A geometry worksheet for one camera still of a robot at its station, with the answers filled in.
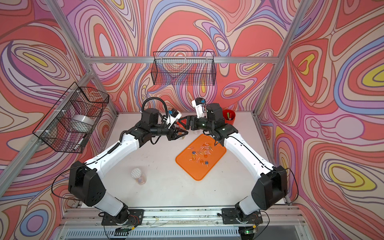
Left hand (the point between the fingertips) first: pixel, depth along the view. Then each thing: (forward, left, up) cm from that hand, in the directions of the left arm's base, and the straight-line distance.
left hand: (185, 129), depth 76 cm
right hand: (+1, +1, +3) cm, 3 cm away
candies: (+2, -8, -25) cm, 27 cm away
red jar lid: (0, +1, +7) cm, 7 cm away
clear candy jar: (+17, -6, -24) cm, 30 cm away
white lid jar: (-17, +25, -21) cm, 37 cm away
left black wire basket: (-2, +55, +7) cm, 55 cm away
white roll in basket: (-1, +50, +6) cm, 50 cm away
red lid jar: (-3, +2, +1) cm, 4 cm away
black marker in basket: (-6, +51, -2) cm, 51 cm away
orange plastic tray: (-10, -6, -26) cm, 29 cm away
